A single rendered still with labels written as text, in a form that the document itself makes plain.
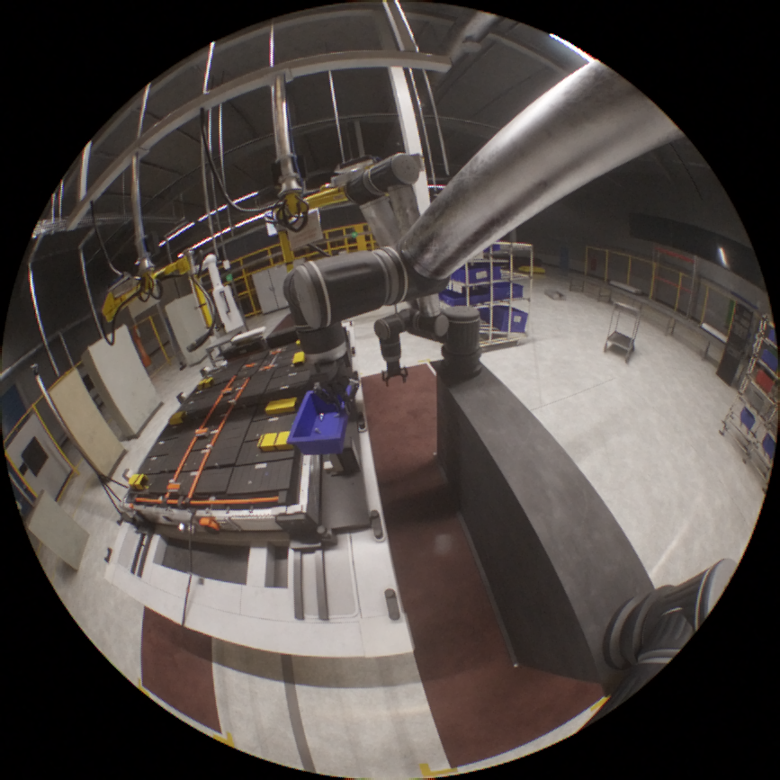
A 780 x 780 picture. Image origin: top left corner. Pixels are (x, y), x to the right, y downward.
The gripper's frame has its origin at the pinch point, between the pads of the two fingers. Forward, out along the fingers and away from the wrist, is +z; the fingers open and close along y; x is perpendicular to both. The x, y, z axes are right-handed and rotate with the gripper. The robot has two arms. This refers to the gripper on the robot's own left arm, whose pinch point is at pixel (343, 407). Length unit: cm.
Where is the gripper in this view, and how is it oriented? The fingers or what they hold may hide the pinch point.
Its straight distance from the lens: 66.3
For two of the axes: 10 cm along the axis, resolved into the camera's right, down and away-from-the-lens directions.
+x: 0.3, 5.6, -8.3
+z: 1.4, 8.2, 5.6
